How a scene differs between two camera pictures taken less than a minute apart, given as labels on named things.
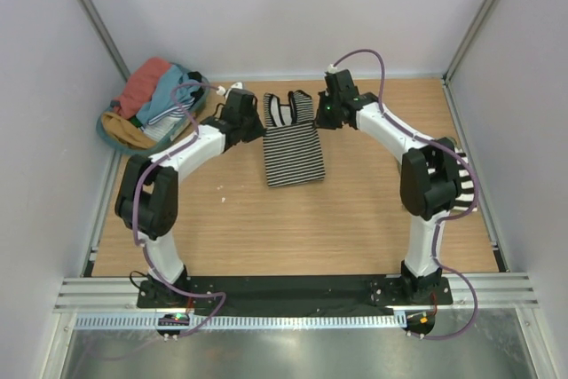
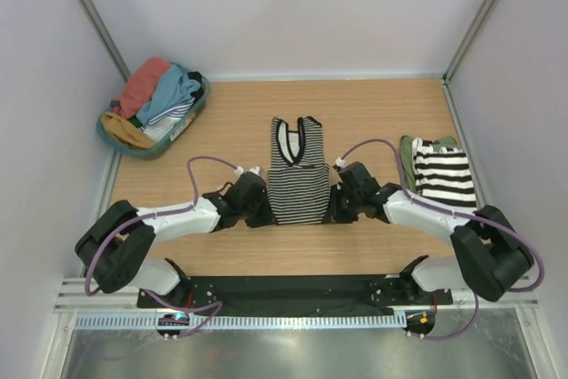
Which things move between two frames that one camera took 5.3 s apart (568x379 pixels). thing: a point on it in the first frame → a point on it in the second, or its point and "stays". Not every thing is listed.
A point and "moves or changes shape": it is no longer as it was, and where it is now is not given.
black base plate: [295, 293] stays
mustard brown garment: [124, 130] stays
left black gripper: [258, 130] → [267, 217]
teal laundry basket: [147, 150] stays
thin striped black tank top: [294, 142] moves or changes shape
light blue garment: [173, 90] stays
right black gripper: [320, 120] → [335, 216]
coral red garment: [140, 86] stays
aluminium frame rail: [122, 295] stays
